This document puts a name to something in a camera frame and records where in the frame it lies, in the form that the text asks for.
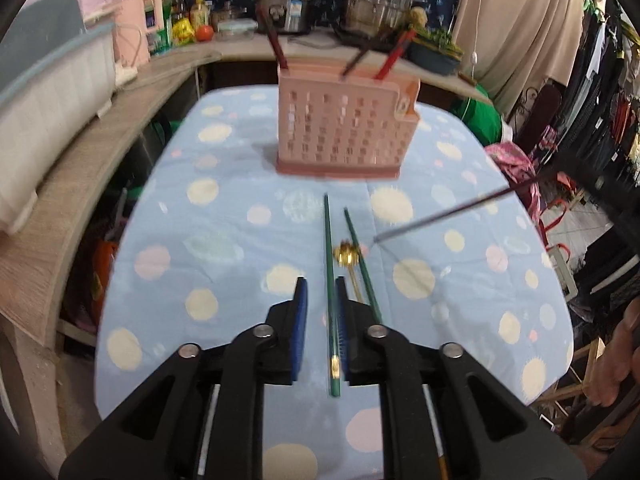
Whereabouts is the pink patterned bag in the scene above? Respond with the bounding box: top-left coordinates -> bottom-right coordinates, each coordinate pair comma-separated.
484,141 -> 542,222

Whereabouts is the white dish drainer tub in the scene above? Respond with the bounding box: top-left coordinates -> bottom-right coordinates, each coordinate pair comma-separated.
0,22 -> 118,235

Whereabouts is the green bag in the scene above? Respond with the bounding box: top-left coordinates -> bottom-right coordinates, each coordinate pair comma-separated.
450,82 -> 504,147

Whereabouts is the beige curtain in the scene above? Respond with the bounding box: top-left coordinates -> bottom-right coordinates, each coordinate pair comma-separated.
452,0 -> 596,117

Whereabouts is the dark purple chopstick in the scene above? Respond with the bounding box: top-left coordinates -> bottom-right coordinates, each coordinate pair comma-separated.
375,170 -> 566,242

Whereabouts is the pink appliance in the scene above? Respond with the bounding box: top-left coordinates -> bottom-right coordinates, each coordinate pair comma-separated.
112,0 -> 173,64

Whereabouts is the white plug with cable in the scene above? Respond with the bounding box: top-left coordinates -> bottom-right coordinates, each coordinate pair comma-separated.
469,0 -> 483,63

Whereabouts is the grey-blue perforated lid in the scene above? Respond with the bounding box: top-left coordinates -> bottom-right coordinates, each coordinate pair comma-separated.
0,0 -> 87,96

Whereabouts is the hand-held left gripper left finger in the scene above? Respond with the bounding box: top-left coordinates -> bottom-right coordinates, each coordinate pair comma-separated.
60,276 -> 308,480

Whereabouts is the wooden counter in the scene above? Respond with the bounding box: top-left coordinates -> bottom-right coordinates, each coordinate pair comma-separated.
0,25 -> 493,351

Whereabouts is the yellow packet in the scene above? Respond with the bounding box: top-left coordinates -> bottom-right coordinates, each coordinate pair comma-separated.
172,17 -> 197,47

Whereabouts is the person's right hand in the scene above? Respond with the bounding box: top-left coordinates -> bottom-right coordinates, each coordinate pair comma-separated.
589,302 -> 640,407

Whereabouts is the green chopstick gold band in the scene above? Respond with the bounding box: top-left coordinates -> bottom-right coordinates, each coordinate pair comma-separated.
343,207 -> 385,325
323,193 -> 342,398

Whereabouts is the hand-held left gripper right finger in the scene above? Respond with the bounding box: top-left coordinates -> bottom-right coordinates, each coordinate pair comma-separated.
335,277 -> 586,480

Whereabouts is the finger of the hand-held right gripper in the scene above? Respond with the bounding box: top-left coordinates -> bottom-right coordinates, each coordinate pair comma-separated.
557,160 -> 621,211

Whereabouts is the steel rice cooker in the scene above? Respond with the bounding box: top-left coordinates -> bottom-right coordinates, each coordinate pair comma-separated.
257,0 -> 317,36

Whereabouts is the glass food container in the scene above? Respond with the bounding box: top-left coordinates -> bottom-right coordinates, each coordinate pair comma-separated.
220,17 -> 259,39

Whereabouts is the row of hanging clothes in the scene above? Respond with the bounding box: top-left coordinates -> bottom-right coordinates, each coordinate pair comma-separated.
565,0 -> 640,176

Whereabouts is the gold flower spoon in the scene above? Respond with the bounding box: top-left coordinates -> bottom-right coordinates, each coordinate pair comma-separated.
335,241 -> 365,305

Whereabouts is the pink perforated utensil basket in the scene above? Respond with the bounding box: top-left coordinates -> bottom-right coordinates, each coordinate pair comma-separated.
275,65 -> 421,181

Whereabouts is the blue planter with plants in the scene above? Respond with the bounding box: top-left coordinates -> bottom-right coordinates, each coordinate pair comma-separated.
405,26 -> 464,77

